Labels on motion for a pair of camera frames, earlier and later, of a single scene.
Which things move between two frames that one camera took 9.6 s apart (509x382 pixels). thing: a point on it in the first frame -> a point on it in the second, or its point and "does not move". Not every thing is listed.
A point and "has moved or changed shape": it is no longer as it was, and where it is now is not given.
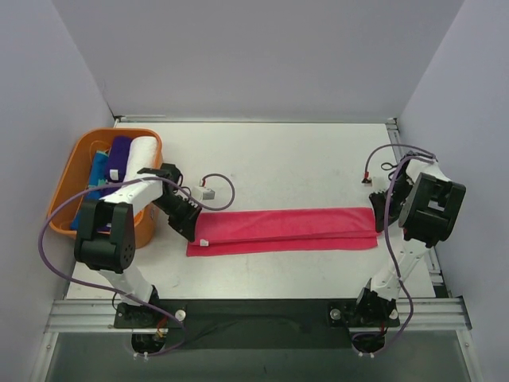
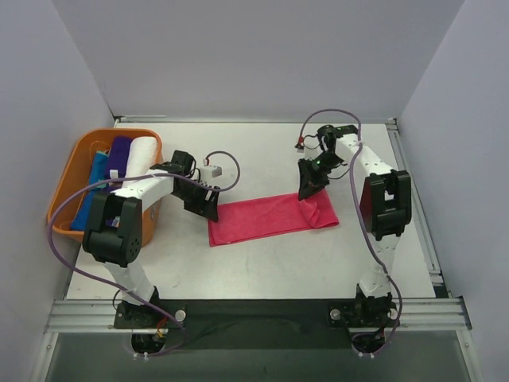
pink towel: [221, 233] has moved or changed shape
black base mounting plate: [260, 324] does not move
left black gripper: [184, 212] -> [200, 199]
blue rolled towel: [98, 174] does not move
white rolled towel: [141, 154] does not move
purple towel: [118, 161] does not move
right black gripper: [382, 205] -> [314, 172]
